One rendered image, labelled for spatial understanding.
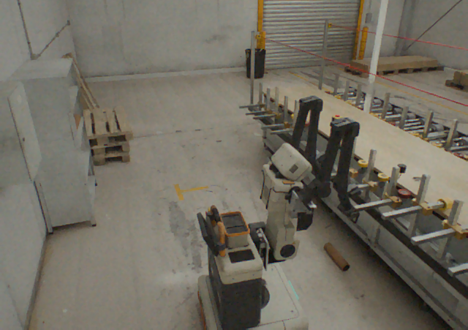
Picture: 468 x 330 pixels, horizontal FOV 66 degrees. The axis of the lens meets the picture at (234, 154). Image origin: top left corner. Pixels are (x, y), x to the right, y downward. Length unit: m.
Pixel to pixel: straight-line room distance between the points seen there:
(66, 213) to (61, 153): 0.65
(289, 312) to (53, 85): 2.59
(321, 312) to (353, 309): 0.25
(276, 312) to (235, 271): 0.60
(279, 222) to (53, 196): 2.35
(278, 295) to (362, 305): 0.76
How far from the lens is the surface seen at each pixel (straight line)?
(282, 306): 2.65
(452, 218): 2.48
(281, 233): 2.27
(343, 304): 3.14
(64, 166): 3.69
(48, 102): 3.48
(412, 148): 3.66
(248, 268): 2.14
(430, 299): 3.19
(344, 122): 1.92
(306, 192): 2.00
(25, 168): 2.72
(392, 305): 3.26
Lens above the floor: 2.26
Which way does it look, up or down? 26 degrees down
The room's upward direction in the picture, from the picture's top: straight up
